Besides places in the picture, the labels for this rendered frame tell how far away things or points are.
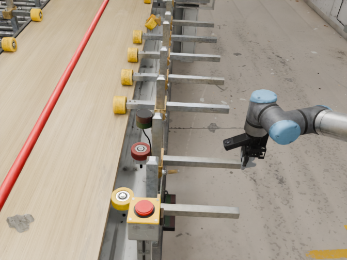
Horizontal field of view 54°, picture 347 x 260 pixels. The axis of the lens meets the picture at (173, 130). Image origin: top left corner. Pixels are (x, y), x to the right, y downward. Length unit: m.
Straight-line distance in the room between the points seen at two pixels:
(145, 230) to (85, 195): 0.50
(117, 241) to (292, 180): 1.61
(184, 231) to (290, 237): 0.67
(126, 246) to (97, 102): 0.68
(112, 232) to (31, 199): 0.38
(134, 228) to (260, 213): 1.71
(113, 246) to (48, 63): 1.10
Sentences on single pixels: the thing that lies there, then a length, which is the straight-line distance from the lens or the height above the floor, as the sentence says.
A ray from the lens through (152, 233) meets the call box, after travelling 0.79.
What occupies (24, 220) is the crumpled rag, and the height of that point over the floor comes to 0.91.
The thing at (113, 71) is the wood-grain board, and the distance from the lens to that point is 1.93.
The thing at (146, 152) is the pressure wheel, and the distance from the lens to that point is 1.38.
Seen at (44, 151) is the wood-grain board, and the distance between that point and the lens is 1.45.
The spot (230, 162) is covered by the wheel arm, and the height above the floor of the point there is 0.86.
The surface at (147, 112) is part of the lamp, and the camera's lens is 1.24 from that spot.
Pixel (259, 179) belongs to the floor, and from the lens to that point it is 2.63.
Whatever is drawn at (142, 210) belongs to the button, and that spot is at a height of 1.23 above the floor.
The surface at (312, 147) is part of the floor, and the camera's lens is 3.07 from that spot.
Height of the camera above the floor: 1.84
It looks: 39 degrees down
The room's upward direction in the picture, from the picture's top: 3 degrees clockwise
